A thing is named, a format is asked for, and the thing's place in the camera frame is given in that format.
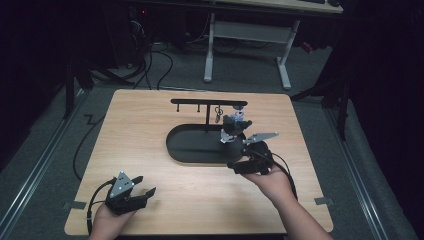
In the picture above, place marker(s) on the small red thing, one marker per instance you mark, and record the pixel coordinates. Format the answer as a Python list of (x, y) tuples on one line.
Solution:
[(307, 47)]

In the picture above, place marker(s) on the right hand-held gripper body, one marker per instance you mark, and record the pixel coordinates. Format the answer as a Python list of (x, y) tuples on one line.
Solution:
[(261, 156)]

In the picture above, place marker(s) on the person's right hand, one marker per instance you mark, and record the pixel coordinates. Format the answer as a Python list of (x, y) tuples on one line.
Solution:
[(273, 185)]

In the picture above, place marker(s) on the grey tape strip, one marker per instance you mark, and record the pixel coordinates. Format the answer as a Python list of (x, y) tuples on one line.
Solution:
[(324, 201), (75, 205)]

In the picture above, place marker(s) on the black metal stand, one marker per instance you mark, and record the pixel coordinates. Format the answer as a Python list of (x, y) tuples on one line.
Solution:
[(69, 90), (341, 106)]

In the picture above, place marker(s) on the metal floor rail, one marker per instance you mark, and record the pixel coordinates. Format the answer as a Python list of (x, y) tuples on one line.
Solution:
[(36, 173), (356, 176)]

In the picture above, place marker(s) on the black hook stand with tray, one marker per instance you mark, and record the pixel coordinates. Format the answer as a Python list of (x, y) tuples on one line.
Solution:
[(196, 145)]

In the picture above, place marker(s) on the desk with white legs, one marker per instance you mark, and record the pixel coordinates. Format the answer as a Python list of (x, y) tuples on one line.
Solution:
[(250, 31)]

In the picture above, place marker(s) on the dark computer tower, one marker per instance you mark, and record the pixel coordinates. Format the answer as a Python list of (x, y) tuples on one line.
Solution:
[(138, 26)]

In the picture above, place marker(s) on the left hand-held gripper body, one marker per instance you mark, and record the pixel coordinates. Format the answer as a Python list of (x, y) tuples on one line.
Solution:
[(121, 193)]

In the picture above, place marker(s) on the person's left hand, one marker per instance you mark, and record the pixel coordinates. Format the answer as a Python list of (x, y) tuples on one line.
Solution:
[(108, 223)]

